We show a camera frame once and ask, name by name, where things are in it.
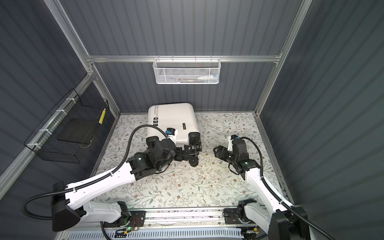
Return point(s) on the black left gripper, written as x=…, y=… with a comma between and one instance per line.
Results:
x=186, y=152

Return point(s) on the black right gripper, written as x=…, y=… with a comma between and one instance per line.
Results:
x=222, y=150

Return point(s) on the white hard-shell suitcase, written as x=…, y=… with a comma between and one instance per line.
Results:
x=180, y=116

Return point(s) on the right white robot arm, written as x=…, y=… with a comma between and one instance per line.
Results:
x=267, y=195

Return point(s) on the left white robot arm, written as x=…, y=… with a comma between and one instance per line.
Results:
x=76, y=206

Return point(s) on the toothpaste tube in basket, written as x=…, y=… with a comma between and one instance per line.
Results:
x=209, y=77

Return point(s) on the yellow tag on basket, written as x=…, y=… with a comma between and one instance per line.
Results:
x=102, y=116

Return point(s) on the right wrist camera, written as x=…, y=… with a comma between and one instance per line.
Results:
x=238, y=147

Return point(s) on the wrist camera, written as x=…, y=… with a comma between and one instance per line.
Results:
x=172, y=134
x=238, y=147

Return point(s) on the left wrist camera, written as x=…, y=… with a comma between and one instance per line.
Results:
x=172, y=134

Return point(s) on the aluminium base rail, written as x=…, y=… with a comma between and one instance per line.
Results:
x=202, y=216

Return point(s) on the white vented cable duct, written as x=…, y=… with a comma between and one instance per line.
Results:
x=180, y=234

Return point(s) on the white wire mesh basket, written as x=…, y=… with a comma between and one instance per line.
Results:
x=185, y=73

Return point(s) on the black wire mesh basket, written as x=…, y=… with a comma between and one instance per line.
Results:
x=69, y=132

